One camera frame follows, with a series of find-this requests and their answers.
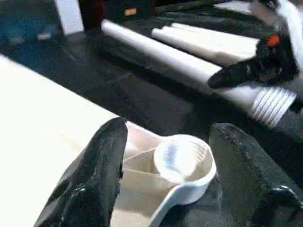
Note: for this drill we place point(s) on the black work mat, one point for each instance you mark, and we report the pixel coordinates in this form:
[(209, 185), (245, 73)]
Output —
[(118, 78)]

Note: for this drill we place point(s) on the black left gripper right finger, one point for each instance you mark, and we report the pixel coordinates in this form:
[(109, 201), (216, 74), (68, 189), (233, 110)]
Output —
[(248, 184)]

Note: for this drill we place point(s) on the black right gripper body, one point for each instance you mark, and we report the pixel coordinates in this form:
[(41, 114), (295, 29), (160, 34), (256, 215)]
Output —
[(277, 61)]

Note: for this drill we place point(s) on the white cabinet with glass doors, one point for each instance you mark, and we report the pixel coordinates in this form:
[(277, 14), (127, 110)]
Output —
[(69, 14)]

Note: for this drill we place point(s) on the white plastic table top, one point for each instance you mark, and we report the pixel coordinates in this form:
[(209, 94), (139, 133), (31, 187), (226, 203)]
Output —
[(35, 106)]

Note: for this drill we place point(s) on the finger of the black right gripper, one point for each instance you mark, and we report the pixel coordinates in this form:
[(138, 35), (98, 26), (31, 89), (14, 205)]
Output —
[(232, 75)]

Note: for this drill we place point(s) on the white flat board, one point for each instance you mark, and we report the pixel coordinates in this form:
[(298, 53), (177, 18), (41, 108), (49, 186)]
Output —
[(234, 7)]

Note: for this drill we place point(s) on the black case with yellow label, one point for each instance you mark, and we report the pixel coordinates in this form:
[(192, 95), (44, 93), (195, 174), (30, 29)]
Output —
[(113, 9)]

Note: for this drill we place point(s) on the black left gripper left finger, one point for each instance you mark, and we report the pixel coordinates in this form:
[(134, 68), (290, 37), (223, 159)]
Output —
[(94, 179)]

